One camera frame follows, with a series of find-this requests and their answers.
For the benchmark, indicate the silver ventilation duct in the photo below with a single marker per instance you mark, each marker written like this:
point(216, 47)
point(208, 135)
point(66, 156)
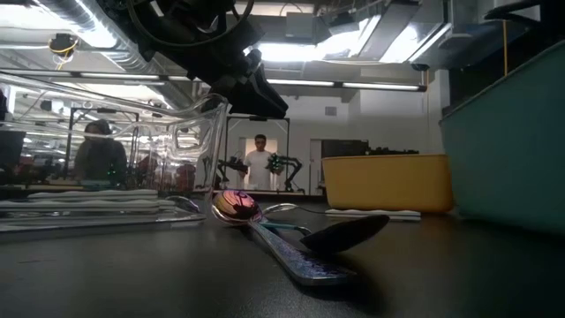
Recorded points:
point(145, 79)

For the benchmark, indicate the dark background monitor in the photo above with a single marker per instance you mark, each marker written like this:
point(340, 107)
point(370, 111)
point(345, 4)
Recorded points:
point(11, 150)

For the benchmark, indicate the long ceiling light strip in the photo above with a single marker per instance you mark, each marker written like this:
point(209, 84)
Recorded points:
point(379, 86)

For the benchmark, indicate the iridescent patterned spoon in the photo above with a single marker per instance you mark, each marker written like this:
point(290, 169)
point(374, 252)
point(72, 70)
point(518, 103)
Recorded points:
point(236, 205)

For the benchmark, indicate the teal plastic bin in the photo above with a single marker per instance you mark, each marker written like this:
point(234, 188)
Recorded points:
point(507, 154)

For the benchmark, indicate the black spoon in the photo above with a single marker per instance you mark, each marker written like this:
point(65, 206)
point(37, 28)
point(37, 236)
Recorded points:
point(344, 234)

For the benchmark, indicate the yellow plastic bin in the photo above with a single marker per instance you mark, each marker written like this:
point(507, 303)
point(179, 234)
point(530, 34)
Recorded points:
point(388, 183)

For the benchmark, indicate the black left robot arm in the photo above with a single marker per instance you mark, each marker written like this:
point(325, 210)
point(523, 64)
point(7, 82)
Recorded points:
point(176, 17)

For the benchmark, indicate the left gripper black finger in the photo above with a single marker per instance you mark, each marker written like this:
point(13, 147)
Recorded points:
point(258, 101)

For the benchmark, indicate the grey ceiling box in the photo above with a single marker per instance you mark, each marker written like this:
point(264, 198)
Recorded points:
point(300, 26)

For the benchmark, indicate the grey wall vent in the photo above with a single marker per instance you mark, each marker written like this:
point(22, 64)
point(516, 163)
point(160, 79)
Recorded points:
point(331, 111)

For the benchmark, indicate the small black ceiling camera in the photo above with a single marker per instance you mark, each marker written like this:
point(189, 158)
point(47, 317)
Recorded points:
point(419, 67)

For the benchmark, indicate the person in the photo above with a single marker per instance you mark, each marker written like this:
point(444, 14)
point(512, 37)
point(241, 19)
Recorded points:
point(259, 168)
point(99, 154)

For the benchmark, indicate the black background stand frame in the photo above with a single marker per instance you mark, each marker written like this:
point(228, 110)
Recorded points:
point(67, 141)

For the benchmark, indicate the black background robot arm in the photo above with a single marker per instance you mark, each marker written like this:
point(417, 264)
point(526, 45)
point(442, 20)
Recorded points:
point(293, 168)
point(234, 165)

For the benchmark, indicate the clear plastic bin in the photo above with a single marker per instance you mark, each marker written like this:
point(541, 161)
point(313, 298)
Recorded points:
point(216, 146)

